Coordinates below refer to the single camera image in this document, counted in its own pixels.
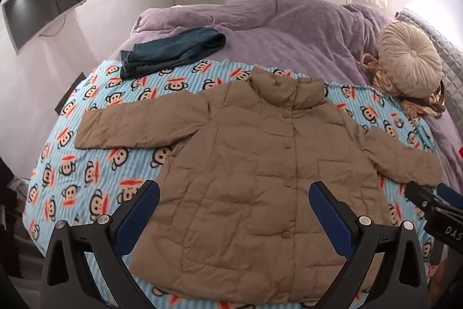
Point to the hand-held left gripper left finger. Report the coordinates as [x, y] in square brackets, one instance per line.
[139, 211]

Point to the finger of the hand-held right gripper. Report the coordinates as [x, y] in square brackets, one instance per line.
[450, 195]
[419, 195]

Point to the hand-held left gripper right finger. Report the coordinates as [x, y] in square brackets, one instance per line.
[327, 218]

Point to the brown puffer jacket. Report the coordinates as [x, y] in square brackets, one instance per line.
[253, 167]

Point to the monkey print striped blanket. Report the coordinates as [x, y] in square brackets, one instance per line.
[90, 157]

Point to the woven tan bag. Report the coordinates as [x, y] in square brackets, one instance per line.
[419, 106]

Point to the round cream pleated pillow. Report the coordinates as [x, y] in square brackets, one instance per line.
[408, 55]

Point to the blue jeans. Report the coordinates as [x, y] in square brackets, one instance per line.
[173, 48]

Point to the purple duvet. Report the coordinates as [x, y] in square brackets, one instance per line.
[289, 37]

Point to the dark wall socket panel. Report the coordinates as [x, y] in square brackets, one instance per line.
[68, 93]

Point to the wall-mounted television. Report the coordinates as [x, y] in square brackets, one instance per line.
[39, 5]

